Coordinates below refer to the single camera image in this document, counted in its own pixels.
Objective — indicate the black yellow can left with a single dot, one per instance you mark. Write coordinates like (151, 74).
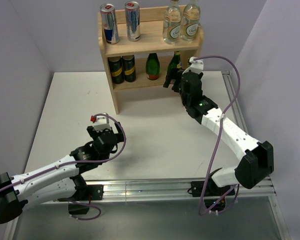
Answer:
(116, 69)

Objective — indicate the wooden two-tier shelf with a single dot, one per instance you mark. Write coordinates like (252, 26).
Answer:
(151, 41)

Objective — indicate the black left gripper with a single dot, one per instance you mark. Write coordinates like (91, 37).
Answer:
(93, 133)

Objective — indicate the black yellow can right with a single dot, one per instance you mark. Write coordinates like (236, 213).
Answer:
(129, 68)

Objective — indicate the black yellow can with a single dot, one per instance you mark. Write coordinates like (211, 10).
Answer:
(129, 68)
(116, 69)

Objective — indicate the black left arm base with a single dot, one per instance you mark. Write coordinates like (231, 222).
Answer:
(92, 193)

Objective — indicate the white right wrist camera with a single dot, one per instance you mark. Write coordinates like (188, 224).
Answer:
(195, 66)

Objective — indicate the blue silver can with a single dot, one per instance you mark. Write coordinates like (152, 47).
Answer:
(109, 23)
(132, 17)

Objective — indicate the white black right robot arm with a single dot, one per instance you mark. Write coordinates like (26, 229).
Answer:
(256, 159)

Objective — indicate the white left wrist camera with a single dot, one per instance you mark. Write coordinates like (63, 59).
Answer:
(101, 122)

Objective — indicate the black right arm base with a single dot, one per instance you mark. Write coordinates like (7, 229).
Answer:
(212, 190)

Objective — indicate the aluminium mounting rail frame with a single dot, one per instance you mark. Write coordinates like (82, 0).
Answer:
(145, 190)

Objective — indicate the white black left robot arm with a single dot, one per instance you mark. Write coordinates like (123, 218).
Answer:
(63, 178)

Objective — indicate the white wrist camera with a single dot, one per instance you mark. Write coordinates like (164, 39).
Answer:
(101, 122)
(195, 66)

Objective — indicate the clear glass bottle green cap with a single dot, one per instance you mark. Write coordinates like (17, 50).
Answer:
(172, 22)

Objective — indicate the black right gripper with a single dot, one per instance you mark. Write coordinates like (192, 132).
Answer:
(176, 73)

